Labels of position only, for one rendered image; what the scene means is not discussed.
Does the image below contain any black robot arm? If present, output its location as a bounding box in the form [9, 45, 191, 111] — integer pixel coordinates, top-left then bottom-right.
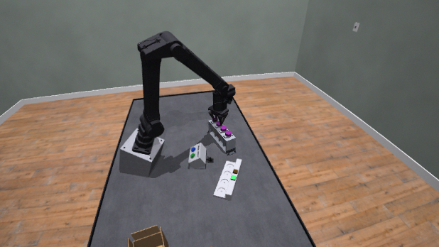
[132, 31, 236, 155]

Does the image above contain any white button housing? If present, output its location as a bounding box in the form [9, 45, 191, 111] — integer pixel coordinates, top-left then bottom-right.
[188, 143, 213, 169]

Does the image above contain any brown cardboard box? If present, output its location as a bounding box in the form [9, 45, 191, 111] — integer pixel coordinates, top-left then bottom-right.
[128, 225, 169, 247]

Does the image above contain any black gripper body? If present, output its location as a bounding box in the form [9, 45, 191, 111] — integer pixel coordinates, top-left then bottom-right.
[208, 100, 229, 118]

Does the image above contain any white tray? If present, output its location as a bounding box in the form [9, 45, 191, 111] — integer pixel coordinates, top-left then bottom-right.
[214, 159, 242, 201]

